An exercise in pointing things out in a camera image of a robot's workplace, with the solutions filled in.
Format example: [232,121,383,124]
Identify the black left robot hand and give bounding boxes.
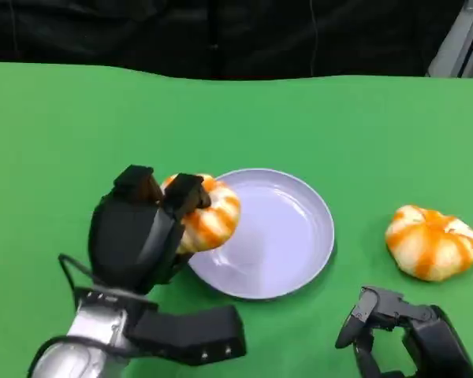
[88,164,213,295]

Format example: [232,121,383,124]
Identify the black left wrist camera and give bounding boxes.
[125,305,248,367]

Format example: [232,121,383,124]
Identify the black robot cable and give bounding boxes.
[58,254,98,292]

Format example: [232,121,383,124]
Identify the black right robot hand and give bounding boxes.
[334,286,473,378]

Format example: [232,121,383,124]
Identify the black backdrop curtain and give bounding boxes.
[0,0,468,82]

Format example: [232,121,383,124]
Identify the lilac plate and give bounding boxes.
[187,168,336,301]

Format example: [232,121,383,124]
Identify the orange white toy bread roll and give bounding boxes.
[385,203,473,283]
[159,172,242,255]

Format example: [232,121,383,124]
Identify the green table cloth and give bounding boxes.
[0,61,473,378]

